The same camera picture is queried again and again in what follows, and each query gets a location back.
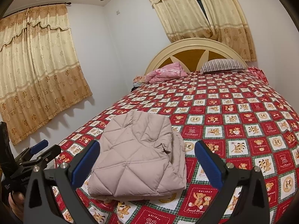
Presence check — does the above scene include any beige quilted puffer jacket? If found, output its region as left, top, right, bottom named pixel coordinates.
left=88, top=111, right=187, bottom=201

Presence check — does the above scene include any person's left hand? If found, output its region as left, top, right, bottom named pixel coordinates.
left=9, top=192, right=25, bottom=220

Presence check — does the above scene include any side window beige curtain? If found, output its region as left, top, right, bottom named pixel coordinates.
left=1, top=4, right=92, bottom=145

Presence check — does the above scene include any red teddy bear bedspread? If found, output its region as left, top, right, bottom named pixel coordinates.
left=54, top=72, right=298, bottom=223

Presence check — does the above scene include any red cloth beside pillow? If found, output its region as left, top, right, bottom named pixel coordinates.
left=247, top=67, right=269, bottom=85

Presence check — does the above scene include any pink folded blanket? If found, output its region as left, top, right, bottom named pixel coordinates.
left=144, top=62, right=187, bottom=84

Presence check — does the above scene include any side window curtain rod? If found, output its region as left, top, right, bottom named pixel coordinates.
left=2, top=1, right=72, bottom=18

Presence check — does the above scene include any striped pillow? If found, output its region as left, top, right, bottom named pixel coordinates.
left=200, top=59, right=247, bottom=74

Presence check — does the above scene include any cream arched headboard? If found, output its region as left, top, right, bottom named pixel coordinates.
left=145, top=38, right=247, bottom=74

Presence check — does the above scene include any back window right curtain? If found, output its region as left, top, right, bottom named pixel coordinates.
left=201, top=0, right=257, bottom=62

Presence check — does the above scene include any back window left curtain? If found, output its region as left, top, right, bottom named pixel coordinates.
left=149, top=0, right=213, bottom=43

